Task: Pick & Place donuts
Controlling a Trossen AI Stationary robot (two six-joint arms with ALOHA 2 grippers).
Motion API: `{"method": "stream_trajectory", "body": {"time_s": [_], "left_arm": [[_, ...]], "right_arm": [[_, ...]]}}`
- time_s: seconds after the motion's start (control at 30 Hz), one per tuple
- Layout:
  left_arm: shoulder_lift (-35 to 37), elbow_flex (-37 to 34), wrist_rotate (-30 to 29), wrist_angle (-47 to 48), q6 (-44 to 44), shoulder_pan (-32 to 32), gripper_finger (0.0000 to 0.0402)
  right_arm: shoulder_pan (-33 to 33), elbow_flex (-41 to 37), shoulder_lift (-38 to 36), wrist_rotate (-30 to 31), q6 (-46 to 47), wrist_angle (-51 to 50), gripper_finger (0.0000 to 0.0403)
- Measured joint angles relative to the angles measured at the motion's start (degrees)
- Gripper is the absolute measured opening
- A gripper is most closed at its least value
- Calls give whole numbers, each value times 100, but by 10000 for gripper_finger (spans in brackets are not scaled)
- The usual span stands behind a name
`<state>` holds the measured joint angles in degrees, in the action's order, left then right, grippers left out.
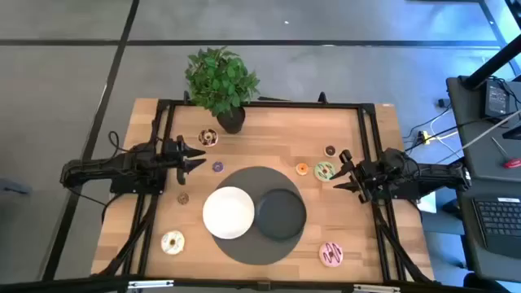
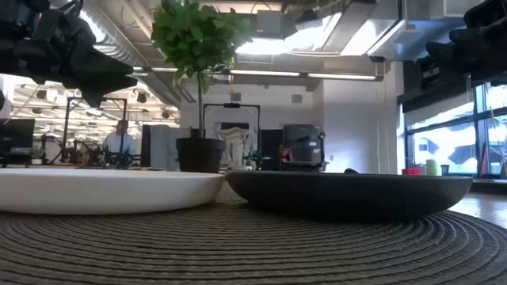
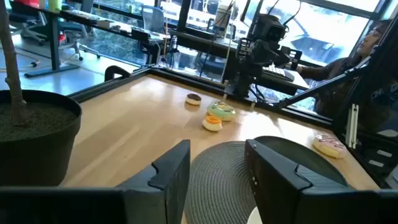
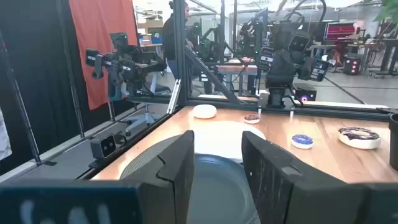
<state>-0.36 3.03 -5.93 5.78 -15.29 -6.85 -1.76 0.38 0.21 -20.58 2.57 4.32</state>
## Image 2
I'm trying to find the black equipment cabinet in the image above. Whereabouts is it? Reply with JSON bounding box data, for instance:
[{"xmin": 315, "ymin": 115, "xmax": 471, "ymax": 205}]
[{"xmin": 281, "ymin": 124, "xmax": 326, "ymax": 172}]

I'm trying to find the grey woven round placemat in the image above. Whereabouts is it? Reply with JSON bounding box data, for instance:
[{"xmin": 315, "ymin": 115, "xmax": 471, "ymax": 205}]
[{"xmin": 0, "ymin": 180, "xmax": 507, "ymax": 285}]

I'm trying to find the large glass window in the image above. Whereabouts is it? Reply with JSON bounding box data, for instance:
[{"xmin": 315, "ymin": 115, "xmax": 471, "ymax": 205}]
[{"xmin": 403, "ymin": 82, "xmax": 507, "ymax": 177}]

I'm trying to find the green cup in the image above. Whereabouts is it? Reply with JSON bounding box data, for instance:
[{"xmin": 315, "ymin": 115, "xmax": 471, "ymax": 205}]
[{"xmin": 425, "ymin": 159, "xmax": 443, "ymax": 177}]

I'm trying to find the person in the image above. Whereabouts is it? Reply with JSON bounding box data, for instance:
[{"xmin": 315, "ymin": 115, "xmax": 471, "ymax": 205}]
[
  {"xmin": 278, "ymin": 144, "xmax": 295, "ymax": 163},
  {"xmin": 101, "ymin": 120, "xmax": 138, "ymax": 165}
]

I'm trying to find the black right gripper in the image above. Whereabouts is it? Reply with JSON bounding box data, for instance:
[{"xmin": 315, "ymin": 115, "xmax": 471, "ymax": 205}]
[{"xmin": 425, "ymin": 0, "xmax": 507, "ymax": 78}]

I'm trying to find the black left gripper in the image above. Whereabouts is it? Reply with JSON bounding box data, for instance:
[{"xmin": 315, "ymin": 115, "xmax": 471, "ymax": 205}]
[{"xmin": 0, "ymin": 0, "xmax": 138, "ymax": 108}]

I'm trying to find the green leafy small tree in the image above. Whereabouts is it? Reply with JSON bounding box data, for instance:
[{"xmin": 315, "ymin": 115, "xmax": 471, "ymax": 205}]
[{"xmin": 151, "ymin": 0, "xmax": 254, "ymax": 139}]

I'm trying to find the black computer monitor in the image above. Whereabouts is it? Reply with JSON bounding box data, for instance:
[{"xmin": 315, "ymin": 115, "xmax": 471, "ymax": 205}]
[{"xmin": 0, "ymin": 118, "xmax": 36, "ymax": 155}]

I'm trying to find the grey ceiling box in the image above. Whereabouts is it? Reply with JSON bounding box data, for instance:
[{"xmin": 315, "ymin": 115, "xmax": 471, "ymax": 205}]
[{"xmin": 256, "ymin": 9, "xmax": 283, "ymax": 36}]

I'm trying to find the ceiling strip light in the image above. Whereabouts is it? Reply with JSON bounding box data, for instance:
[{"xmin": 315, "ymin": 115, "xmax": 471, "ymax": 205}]
[
  {"xmin": 307, "ymin": 72, "xmax": 377, "ymax": 82},
  {"xmin": 132, "ymin": 66, "xmax": 179, "ymax": 77},
  {"xmin": 229, "ymin": 70, "xmax": 301, "ymax": 78}
]

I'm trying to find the white round plate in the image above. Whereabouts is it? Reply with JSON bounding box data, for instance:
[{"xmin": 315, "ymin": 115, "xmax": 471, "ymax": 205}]
[{"xmin": 0, "ymin": 168, "xmax": 226, "ymax": 216}]

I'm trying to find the grey office partition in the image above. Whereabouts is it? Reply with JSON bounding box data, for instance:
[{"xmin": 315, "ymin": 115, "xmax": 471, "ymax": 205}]
[{"xmin": 141, "ymin": 124, "xmax": 191, "ymax": 169}]

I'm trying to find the black plant pot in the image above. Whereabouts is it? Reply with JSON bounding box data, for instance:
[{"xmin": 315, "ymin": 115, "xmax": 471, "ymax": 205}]
[{"xmin": 175, "ymin": 137, "xmax": 227, "ymax": 174}]

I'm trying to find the black round plate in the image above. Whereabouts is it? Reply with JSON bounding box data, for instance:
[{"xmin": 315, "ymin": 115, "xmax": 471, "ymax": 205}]
[{"xmin": 225, "ymin": 169, "xmax": 475, "ymax": 221}]

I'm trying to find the pale hanging cloth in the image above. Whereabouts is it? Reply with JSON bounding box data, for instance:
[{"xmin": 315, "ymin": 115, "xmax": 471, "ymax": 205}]
[{"xmin": 215, "ymin": 126, "xmax": 254, "ymax": 169}]

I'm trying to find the black metal frame rig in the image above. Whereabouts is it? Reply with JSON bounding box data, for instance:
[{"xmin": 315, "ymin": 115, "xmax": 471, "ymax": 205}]
[
  {"xmin": 203, "ymin": 103, "xmax": 261, "ymax": 171},
  {"xmin": 65, "ymin": 97, "xmax": 128, "ymax": 163}
]

